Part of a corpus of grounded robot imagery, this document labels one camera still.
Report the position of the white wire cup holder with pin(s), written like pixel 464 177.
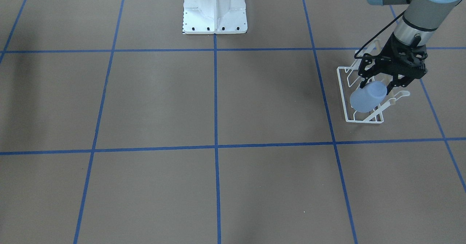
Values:
pixel 349 81

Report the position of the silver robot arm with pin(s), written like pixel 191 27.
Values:
pixel 417 24

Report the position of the light blue plastic cup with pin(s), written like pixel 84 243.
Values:
pixel 365 99

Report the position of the white camera pedestal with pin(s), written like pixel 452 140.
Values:
pixel 214 17

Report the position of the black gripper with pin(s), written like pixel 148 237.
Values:
pixel 394 44

